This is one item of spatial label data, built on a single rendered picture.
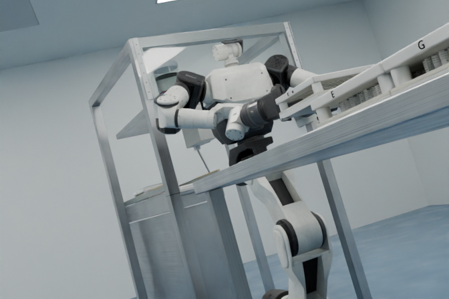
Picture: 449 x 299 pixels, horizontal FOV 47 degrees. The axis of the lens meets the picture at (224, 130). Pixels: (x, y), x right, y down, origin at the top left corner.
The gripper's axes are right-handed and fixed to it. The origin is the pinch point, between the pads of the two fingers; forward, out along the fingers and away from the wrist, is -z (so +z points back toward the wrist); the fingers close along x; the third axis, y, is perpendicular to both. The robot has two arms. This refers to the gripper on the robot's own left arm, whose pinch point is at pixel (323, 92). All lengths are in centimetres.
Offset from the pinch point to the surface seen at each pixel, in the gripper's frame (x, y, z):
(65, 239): 14, 134, 456
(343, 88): 13, 32, -75
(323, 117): 16, 32, -64
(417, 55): 15, 30, -94
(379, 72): 14, 31, -86
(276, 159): 22, 44, -67
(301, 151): 22, 43, -76
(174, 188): 11, 43, 107
